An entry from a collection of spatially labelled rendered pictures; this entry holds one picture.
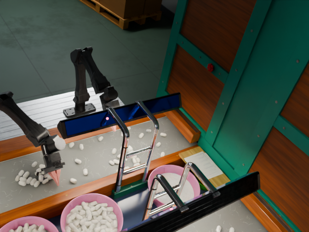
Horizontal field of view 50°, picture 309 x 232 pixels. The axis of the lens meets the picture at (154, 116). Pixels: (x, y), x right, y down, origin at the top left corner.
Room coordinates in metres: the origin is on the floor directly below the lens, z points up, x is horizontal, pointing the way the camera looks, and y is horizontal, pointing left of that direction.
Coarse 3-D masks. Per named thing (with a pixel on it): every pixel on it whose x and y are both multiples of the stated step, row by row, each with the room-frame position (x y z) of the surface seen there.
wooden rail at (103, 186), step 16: (160, 160) 1.22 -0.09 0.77; (176, 160) 1.25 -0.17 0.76; (112, 176) 1.04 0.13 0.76; (128, 176) 1.07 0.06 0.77; (64, 192) 0.89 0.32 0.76; (80, 192) 0.91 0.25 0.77; (96, 192) 0.95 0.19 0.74; (16, 208) 0.76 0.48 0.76; (32, 208) 0.78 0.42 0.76; (48, 208) 0.80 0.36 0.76; (0, 224) 0.68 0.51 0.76
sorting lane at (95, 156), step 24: (168, 120) 1.60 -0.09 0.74; (96, 144) 1.26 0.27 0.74; (120, 144) 1.30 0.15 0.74; (144, 144) 1.34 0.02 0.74; (168, 144) 1.39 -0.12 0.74; (192, 144) 1.43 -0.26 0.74; (0, 168) 0.96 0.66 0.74; (24, 168) 0.99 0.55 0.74; (72, 168) 1.05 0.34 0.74; (96, 168) 1.09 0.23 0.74; (0, 192) 0.83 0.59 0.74; (24, 192) 0.86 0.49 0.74; (48, 192) 0.89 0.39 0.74
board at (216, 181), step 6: (192, 150) 1.34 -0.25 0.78; (198, 150) 1.36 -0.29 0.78; (180, 156) 1.28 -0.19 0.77; (186, 156) 1.29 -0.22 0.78; (186, 162) 1.24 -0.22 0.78; (222, 174) 1.21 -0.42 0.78; (210, 180) 1.15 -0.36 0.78; (216, 180) 1.16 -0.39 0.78; (222, 180) 1.17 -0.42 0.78; (228, 180) 1.18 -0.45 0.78; (216, 186) 1.12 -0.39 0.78
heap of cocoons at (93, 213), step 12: (84, 204) 0.87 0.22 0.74; (96, 204) 0.89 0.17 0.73; (72, 216) 0.79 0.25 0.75; (84, 216) 0.82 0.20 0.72; (96, 216) 0.83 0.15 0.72; (108, 216) 0.84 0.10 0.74; (72, 228) 0.74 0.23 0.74; (84, 228) 0.75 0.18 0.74; (96, 228) 0.77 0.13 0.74; (108, 228) 0.78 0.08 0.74
